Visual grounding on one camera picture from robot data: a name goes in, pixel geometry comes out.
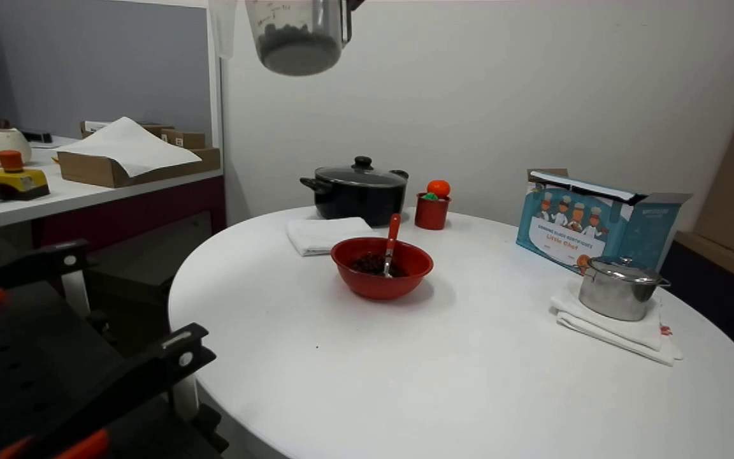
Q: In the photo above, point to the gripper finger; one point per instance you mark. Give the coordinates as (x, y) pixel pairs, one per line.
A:
(355, 3)

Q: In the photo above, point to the clear plastic measuring jug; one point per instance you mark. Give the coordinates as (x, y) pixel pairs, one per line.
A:
(297, 38)

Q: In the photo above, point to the black pot glass lid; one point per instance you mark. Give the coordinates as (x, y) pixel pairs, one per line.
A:
(360, 174)

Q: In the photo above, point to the black cooking pot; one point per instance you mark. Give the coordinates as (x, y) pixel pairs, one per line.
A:
(357, 199)

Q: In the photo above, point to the orange toy fruit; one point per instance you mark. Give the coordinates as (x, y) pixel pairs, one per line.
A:
(438, 188)

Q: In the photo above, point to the row of cardboard boxes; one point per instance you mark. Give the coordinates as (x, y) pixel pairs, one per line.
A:
(179, 135)

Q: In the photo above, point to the red cup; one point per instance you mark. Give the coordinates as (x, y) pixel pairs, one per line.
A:
(431, 213)

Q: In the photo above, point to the folded white cloth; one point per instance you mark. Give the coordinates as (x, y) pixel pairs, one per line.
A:
(325, 234)

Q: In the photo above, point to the heap of dark beans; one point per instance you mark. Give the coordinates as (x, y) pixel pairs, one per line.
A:
(370, 264)

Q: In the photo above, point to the white paper sheet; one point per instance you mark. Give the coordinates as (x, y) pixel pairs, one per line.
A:
(131, 146)

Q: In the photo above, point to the red bowl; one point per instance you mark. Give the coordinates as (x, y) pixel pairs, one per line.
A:
(376, 280)

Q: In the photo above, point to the flat cardboard tray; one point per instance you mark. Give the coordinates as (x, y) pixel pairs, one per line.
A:
(96, 169)

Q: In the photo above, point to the blue toy kitchen set box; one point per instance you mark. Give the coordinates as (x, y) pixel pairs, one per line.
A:
(587, 223)

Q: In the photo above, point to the white desk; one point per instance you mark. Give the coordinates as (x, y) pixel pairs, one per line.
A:
(74, 194)

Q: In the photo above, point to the small steel pot lid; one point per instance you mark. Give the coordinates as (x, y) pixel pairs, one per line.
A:
(622, 268)

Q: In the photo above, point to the yellow emergency stop button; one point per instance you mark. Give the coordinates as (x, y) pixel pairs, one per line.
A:
(13, 178)

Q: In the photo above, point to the small steel pot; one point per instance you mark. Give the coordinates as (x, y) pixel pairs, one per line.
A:
(615, 294)

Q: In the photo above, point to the folded white towel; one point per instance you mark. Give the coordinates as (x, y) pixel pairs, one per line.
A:
(615, 333)

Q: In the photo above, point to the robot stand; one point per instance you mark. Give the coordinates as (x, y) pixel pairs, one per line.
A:
(16, 376)

